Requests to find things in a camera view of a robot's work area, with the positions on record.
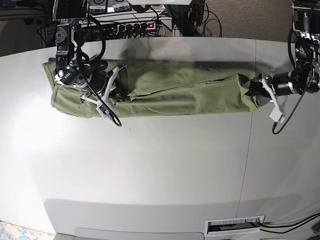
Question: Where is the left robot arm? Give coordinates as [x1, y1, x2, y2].
[247, 0, 320, 123]

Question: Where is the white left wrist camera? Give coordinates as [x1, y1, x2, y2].
[269, 107, 286, 123]

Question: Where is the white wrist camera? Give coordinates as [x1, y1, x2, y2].
[96, 104, 111, 118]
[269, 107, 286, 123]

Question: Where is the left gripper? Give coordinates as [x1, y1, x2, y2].
[246, 72, 303, 113]

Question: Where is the black cables bottom right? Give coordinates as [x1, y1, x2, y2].
[259, 212, 320, 235]

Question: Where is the black power strip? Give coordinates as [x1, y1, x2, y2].
[99, 21, 157, 36]

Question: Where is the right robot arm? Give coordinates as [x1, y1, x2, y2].
[52, 0, 127, 116]

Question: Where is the table cable grommet slot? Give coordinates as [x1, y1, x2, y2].
[204, 215, 266, 237]

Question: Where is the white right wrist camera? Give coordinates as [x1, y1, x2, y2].
[96, 104, 111, 118]

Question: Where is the green T-shirt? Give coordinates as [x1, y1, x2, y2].
[41, 58, 261, 118]

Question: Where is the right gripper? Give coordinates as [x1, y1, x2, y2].
[80, 64, 128, 111]

